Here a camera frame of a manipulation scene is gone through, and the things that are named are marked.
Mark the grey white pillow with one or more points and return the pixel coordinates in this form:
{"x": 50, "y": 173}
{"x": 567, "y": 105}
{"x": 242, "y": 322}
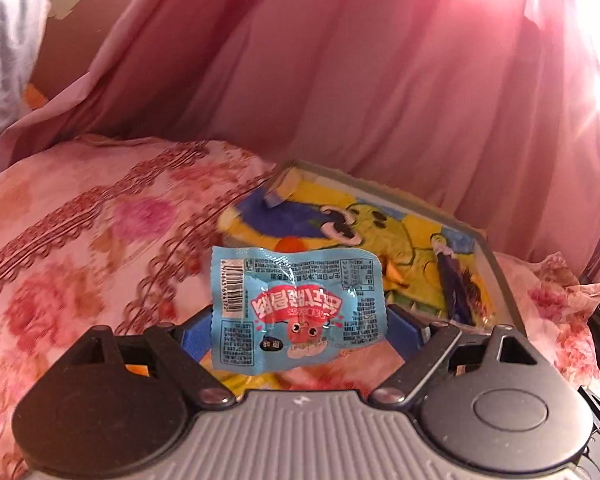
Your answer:
{"x": 22, "y": 27}

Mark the floral pink bedspread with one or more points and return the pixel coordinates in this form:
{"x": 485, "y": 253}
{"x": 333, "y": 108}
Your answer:
{"x": 102, "y": 232}

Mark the grey shallow cardboard box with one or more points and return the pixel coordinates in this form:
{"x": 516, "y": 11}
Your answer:
{"x": 430, "y": 239}

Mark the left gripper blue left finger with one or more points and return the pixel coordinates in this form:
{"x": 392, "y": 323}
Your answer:
{"x": 179, "y": 350}

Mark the yellow cartoon drawing sheet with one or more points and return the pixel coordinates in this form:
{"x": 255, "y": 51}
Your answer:
{"x": 370, "y": 239}

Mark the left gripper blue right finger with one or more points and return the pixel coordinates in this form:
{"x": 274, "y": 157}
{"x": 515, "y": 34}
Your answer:
{"x": 423, "y": 347}

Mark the light blue snack packet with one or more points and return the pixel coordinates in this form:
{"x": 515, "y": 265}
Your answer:
{"x": 273, "y": 312}

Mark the pink curtain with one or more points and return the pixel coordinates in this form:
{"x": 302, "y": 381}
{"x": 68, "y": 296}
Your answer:
{"x": 488, "y": 109}

